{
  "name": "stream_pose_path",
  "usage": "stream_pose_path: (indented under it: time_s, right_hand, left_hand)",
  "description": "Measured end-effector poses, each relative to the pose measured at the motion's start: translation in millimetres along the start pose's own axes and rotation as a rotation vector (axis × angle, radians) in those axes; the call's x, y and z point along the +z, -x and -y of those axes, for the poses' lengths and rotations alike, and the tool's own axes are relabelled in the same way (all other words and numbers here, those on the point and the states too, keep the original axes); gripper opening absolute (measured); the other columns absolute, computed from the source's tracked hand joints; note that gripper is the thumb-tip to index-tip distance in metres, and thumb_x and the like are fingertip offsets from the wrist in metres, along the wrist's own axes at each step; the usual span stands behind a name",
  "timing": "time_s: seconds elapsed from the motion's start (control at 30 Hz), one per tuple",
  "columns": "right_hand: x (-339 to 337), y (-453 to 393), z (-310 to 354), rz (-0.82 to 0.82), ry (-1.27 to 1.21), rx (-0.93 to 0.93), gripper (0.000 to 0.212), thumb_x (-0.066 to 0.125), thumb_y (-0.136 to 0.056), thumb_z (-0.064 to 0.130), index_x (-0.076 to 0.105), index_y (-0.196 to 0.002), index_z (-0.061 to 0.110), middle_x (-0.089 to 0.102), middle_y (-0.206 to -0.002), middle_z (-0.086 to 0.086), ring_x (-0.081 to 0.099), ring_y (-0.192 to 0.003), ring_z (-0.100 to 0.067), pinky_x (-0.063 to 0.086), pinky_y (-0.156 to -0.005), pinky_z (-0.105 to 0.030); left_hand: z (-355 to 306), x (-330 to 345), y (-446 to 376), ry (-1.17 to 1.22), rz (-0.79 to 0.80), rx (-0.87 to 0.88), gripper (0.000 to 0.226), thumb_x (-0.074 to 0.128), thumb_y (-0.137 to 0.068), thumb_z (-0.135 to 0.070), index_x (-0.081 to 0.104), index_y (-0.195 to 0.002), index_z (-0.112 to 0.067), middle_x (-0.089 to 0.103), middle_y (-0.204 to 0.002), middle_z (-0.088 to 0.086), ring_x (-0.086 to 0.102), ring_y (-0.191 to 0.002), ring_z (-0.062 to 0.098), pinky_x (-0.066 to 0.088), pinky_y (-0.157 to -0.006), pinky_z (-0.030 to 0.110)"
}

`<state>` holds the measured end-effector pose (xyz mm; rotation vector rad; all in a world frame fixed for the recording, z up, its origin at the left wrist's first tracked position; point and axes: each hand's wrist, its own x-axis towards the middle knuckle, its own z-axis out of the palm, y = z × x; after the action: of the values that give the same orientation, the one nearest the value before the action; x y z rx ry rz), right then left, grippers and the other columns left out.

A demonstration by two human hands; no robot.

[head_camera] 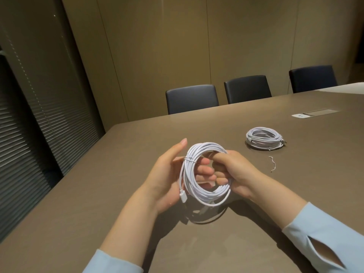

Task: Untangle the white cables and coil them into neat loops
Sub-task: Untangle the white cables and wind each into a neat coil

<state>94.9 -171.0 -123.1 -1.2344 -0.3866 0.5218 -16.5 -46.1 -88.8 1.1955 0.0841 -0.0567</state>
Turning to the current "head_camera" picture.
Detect person's left hand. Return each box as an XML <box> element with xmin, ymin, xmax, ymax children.
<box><xmin>142</xmin><ymin>138</ymin><xmax>218</xmax><ymax>215</ymax></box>

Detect white cable bundle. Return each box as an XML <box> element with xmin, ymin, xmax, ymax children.
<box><xmin>246</xmin><ymin>127</ymin><xmax>284</xmax><ymax>144</ymax></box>

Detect person's right hand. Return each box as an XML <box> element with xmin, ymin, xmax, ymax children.
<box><xmin>212</xmin><ymin>150</ymin><xmax>264</xmax><ymax>199</ymax></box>

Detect pile of white cables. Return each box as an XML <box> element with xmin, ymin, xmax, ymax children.
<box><xmin>179</xmin><ymin>142</ymin><xmax>232</xmax><ymax>207</ymax></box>

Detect pale beige table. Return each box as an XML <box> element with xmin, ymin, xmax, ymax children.
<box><xmin>312</xmin><ymin>82</ymin><xmax>364</xmax><ymax>95</ymax></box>

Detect dark meeting chair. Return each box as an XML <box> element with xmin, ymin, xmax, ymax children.
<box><xmin>224</xmin><ymin>75</ymin><xmax>272</xmax><ymax>105</ymax></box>
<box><xmin>165</xmin><ymin>84</ymin><xmax>220</xmax><ymax>115</ymax></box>
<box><xmin>289</xmin><ymin>65</ymin><xmax>338</xmax><ymax>94</ymax></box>

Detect brown table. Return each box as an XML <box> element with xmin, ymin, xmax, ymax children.
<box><xmin>0</xmin><ymin>90</ymin><xmax>364</xmax><ymax>273</ymax></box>

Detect white table socket panel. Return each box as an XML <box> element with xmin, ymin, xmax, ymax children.
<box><xmin>291</xmin><ymin>109</ymin><xmax>339</xmax><ymax>119</ymax></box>

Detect person's left forearm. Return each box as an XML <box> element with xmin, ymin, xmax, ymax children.
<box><xmin>82</xmin><ymin>190</ymin><xmax>160</xmax><ymax>273</ymax></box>

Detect person's right forearm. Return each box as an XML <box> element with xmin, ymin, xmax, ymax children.
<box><xmin>246</xmin><ymin>177</ymin><xmax>364</xmax><ymax>273</ymax></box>

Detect glass partition with grey blinds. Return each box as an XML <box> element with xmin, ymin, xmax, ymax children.
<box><xmin>0</xmin><ymin>0</ymin><xmax>106</xmax><ymax>242</ymax></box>

